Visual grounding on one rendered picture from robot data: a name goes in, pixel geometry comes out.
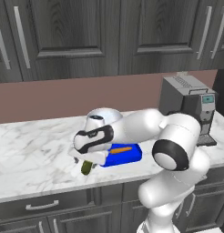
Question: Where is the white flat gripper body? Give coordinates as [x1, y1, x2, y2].
[67, 147, 110, 167]

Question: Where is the blue rectangular tray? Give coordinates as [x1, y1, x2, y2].
[99, 143, 143, 168]

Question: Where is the orange carrot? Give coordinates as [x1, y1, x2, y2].
[109, 147, 133, 155]

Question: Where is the dark wood drawer front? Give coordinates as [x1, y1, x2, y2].
[0, 188, 97, 220]
[99, 183, 124, 204]

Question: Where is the dark wood base cupboard door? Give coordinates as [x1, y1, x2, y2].
[0, 216, 48, 233]
[172, 181, 224, 233]
[47, 206, 122, 233]

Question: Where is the grey coffee machine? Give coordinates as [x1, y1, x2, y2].
[158, 75, 219, 147]

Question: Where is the dark tall cabinet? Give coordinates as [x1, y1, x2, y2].
[211, 68, 224, 114]

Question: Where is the silver drawer handle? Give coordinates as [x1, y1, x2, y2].
[25, 199, 60, 211]

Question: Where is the silver base cupboard handle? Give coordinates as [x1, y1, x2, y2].
[52, 218, 60, 233]
[185, 193, 197, 218]
[37, 220, 46, 233]

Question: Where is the dark wood wall cupboard door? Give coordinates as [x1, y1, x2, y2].
[4, 0, 121, 82]
[201, 0, 224, 71]
[0, 0, 25, 84]
[118, 0, 216, 76]

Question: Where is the silver cupboard door handle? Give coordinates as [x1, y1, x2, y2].
[210, 5, 224, 60]
[0, 12, 12, 70]
[196, 5, 213, 60]
[13, 5, 32, 69]

